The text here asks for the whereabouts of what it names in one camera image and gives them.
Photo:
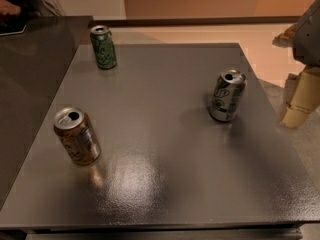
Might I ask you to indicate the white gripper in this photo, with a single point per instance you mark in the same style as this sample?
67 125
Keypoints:
309 39

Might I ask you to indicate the orange soda can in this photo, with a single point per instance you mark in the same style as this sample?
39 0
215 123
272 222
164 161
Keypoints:
75 132

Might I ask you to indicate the silver green 7up can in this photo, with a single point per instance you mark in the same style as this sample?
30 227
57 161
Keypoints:
227 94

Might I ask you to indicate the green soda can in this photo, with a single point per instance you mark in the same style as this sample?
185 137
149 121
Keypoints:
103 46

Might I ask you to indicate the person's hand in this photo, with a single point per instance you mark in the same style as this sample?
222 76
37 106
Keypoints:
9 9

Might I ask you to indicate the person's grey trousers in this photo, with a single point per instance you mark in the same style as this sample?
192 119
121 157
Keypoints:
48 7

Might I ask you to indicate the dark side table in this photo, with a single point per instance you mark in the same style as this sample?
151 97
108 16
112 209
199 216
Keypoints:
32 67

